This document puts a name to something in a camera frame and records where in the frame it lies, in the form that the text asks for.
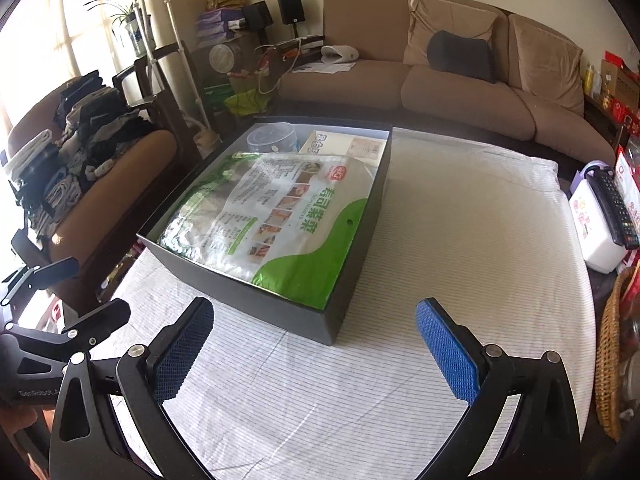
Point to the brown sofa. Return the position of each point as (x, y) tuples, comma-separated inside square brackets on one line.
[(450, 100)]

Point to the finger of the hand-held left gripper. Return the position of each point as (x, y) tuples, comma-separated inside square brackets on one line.
[(105, 317), (55, 267)]

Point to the potted plant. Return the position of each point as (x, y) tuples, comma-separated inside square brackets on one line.
[(132, 30)]

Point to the brown armchair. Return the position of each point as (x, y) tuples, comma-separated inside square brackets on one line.
[(120, 185)]

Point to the black speaker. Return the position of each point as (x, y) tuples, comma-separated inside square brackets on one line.
[(290, 10), (257, 16)]

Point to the white coat rack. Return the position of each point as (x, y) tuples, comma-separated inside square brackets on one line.
[(185, 60)]

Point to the pile of clothes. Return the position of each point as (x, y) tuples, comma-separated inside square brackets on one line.
[(85, 150)]

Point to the black storage box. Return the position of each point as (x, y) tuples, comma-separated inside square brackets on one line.
[(350, 285)]

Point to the dark lumbar pillow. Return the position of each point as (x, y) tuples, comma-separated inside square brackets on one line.
[(460, 57)]

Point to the yellow bottle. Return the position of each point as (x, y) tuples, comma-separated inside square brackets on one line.
[(591, 80)]

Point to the white massager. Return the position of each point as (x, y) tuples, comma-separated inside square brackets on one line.
[(339, 55)]

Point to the wicker basket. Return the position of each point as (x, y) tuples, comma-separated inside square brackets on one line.
[(610, 360)]

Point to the round tin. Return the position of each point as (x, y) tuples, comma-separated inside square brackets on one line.
[(223, 60)]

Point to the stack of purple packs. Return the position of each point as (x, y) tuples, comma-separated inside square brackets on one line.
[(220, 25)]

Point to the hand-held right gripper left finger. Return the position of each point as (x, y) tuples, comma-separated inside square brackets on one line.
[(182, 352)]

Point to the loose white papers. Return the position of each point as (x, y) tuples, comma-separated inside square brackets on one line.
[(320, 67)]

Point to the person's left hand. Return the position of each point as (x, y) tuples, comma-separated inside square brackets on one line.
[(17, 419)]

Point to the green seaweed bag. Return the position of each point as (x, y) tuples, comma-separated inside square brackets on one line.
[(260, 220)]

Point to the clear plastic cup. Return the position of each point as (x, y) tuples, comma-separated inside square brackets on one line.
[(272, 137)]

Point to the dark wooden chair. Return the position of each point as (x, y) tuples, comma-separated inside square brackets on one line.
[(160, 90)]

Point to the white cardboard glove box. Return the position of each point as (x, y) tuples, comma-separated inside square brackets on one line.
[(340, 145)]

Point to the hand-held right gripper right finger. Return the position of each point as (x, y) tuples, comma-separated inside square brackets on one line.
[(447, 355)]

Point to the white striped tablecloth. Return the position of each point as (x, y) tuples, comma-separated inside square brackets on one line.
[(400, 410)]

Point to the black remote control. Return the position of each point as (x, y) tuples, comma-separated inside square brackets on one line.
[(615, 210)]

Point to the brown back cushion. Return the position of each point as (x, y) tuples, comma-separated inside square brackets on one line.
[(545, 60), (450, 15)]

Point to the white tissue box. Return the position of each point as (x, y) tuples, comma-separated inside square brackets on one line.
[(592, 240)]

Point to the stack of red gift boxes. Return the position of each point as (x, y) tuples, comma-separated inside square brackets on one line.
[(625, 115)]

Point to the white and red snack bag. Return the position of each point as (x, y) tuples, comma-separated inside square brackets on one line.
[(627, 160)]

